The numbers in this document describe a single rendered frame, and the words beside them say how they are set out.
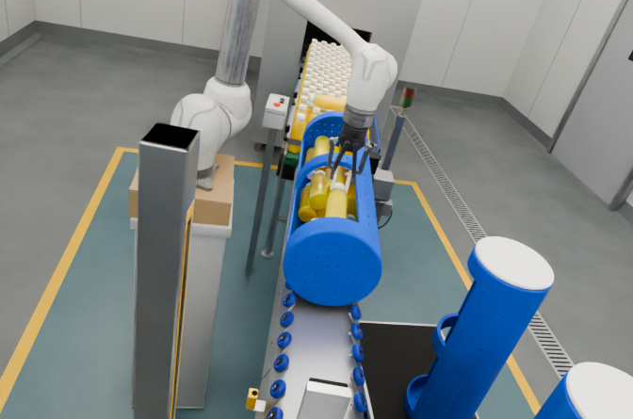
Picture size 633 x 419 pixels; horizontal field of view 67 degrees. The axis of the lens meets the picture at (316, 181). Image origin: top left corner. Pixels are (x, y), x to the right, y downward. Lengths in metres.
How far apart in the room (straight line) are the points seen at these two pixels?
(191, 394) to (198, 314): 0.48
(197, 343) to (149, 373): 1.17
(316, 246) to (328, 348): 0.29
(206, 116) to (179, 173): 0.94
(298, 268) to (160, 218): 0.80
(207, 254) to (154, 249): 1.03
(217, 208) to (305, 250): 0.38
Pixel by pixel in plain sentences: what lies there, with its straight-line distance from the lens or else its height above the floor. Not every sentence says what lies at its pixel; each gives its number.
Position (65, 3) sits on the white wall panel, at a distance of 6.51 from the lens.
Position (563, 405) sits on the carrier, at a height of 1.00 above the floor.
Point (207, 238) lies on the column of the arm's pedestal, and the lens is 1.66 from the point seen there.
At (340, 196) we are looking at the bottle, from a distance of 1.47.
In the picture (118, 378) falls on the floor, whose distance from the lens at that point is 2.47.
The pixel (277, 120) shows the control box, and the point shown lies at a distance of 2.32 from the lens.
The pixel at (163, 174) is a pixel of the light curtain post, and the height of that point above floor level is 1.66.
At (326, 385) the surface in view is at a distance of 1.14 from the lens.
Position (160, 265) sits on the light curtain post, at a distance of 0.69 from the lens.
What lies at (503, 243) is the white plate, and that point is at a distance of 1.93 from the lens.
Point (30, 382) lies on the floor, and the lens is 2.52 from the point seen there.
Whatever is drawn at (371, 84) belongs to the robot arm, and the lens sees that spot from 1.33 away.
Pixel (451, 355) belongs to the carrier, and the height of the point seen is 0.62.
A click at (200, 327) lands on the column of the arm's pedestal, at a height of 0.51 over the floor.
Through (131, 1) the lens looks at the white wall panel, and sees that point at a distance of 6.30.
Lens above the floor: 1.98
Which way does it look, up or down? 30 degrees down
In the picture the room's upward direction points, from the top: 13 degrees clockwise
